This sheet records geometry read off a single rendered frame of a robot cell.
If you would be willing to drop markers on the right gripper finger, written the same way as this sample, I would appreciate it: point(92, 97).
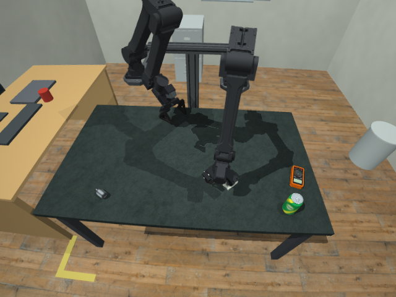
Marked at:
point(181, 106)
point(164, 116)

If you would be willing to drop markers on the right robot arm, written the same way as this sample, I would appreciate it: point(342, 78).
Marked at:
point(161, 17)

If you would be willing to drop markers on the orange multimeter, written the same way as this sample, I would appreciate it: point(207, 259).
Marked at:
point(297, 177)

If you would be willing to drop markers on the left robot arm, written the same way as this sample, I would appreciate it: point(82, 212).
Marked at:
point(236, 67)

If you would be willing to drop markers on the green and yellow drink can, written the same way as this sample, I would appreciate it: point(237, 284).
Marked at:
point(292, 204)

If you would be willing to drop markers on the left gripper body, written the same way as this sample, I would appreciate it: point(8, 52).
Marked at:
point(209, 171)

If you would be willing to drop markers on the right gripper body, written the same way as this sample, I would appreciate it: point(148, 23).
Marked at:
point(168, 105)

